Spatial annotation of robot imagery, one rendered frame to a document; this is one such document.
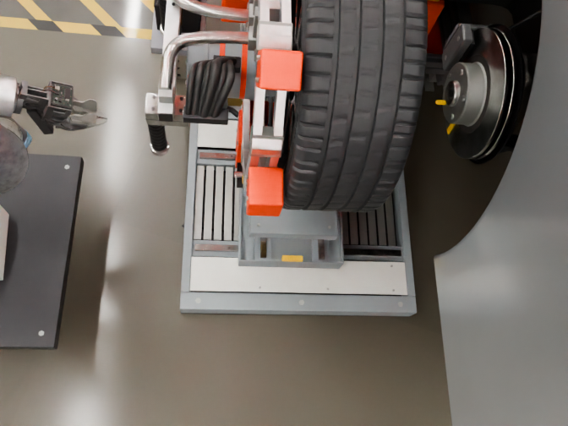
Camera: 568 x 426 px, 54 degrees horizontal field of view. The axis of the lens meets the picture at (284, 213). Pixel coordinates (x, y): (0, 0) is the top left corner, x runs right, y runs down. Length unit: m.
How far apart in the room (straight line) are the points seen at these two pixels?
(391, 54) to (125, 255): 1.30
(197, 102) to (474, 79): 0.66
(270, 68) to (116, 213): 1.24
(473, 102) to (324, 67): 0.48
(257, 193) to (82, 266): 1.04
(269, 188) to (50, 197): 0.87
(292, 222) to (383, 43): 0.92
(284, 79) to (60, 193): 1.03
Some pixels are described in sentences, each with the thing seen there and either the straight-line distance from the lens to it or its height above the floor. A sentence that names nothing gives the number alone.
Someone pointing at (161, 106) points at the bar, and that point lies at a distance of 1.15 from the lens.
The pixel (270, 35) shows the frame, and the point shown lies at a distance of 1.09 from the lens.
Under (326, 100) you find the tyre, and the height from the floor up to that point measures 1.09.
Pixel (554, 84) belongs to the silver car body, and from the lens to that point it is 0.99.
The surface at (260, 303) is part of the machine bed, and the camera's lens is 1.93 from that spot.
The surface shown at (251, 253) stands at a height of 0.15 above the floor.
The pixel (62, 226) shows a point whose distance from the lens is 1.81.
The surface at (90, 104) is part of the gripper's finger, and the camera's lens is 1.46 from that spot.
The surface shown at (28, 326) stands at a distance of 1.76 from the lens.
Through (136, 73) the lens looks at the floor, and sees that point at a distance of 2.40.
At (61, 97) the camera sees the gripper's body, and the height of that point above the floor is 0.80.
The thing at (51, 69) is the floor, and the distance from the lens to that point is 2.46.
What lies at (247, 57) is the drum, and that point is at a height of 0.92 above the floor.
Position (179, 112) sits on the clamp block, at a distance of 1.18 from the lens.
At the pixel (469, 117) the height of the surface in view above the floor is 0.86.
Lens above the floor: 1.96
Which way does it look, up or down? 68 degrees down
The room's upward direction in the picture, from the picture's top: 21 degrees clockwise
